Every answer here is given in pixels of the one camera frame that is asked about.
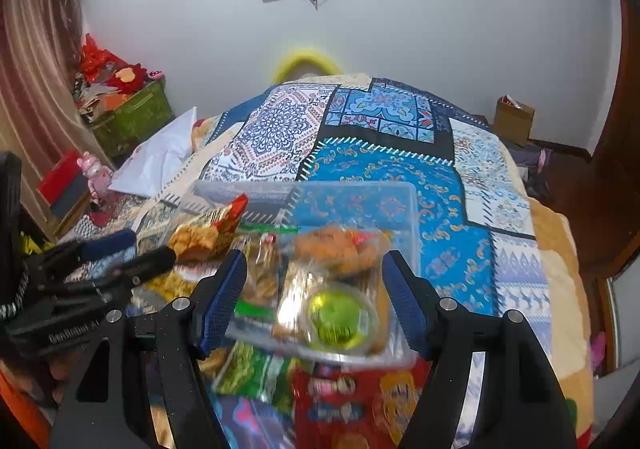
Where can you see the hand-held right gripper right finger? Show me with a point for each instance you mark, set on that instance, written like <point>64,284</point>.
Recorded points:
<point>405,304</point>

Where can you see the fried snack clear packet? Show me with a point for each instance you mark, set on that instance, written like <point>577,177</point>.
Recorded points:
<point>340,248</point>

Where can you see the yellow foam arch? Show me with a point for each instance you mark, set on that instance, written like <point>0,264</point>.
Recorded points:
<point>307,56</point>

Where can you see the orange cracker packet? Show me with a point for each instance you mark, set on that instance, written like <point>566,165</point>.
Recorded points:
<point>207,231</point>

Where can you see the clear plastic container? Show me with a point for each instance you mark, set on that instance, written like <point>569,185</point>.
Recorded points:
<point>350,204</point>

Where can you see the green storage box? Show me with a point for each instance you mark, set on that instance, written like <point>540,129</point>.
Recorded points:
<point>137,119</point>

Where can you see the green jelly cup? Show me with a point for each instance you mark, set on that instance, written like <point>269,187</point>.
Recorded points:
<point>342,324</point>

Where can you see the yellow strips snack packet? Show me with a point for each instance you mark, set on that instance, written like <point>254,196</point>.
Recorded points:
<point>167,285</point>

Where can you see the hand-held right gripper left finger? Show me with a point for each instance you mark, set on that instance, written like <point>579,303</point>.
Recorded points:
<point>225,301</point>

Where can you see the blue patterned patchwork blanket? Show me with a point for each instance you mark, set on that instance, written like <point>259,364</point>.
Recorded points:
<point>380,169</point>

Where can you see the red snack packet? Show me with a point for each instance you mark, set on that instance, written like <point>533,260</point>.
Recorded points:
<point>350,401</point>

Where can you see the small cardboard box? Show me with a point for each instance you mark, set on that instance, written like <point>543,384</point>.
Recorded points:
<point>514,121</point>

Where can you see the brown striped curtain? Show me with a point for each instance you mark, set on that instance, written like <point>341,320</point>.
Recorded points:
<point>35,79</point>

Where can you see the green peas packet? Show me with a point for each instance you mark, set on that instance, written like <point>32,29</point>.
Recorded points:
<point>255,371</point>

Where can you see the white pillow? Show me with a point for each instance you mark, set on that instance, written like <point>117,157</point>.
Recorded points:
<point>155,159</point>

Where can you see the red box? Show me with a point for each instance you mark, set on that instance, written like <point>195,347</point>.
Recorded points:
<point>57,179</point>

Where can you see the pink bear toy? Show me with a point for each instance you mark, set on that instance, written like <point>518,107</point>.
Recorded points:
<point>97,176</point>

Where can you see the green-sealed cracker packet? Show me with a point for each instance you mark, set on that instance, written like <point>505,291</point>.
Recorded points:
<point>262,271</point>

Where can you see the dark clothes pile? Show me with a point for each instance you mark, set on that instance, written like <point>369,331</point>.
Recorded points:
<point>535,174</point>

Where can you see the beige quilt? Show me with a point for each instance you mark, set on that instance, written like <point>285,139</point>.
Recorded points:
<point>562,289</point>

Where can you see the brown wooden door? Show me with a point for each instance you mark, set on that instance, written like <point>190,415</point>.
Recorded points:
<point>617,94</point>

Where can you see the green basket of toys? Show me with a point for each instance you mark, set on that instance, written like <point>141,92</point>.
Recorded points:
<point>107,71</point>

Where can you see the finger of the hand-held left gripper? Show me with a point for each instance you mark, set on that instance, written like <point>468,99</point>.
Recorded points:
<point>150,261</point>
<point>107,241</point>

